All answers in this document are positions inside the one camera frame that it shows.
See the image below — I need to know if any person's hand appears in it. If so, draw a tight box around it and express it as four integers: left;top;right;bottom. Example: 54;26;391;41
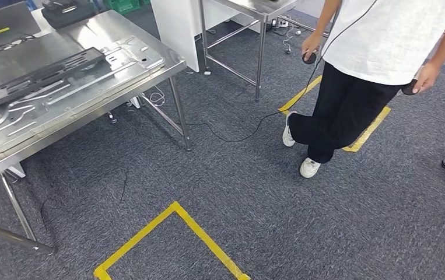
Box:
301;31;324;55
411;61;442;95

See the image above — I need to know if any black plastic licence plate frame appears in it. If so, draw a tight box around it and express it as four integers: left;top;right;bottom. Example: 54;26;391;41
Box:
0;47;106;109

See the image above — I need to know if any stainless steel workbench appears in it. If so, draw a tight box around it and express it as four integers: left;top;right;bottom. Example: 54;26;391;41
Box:
0;9;193;255

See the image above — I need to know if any stainless steel table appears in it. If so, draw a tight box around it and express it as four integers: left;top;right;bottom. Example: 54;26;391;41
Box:
199;0;298;102

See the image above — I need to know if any person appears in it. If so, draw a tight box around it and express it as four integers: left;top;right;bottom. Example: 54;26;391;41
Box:
282;0;445;179

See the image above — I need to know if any white panel desk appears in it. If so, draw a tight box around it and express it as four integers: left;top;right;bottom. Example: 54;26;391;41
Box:
150;0;212;76

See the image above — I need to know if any green plastic crate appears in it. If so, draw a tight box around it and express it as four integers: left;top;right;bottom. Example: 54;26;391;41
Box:
104;0;142;15

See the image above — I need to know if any black tool case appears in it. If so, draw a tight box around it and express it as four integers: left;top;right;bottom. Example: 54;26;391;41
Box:
41;0;100;31

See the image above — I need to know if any stamped metal sheet panel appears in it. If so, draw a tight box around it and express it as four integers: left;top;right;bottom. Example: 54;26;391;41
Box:
0;35;166;165

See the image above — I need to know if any grey laptop with yellow label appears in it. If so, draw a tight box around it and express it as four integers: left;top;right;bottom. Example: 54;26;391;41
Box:
0;2;42;55

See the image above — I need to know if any black floor cable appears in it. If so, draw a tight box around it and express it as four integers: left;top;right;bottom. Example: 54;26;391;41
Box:
176;0;379;143

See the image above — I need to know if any black cable bundle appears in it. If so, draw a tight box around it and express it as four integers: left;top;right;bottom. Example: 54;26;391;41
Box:
0;34;37;53

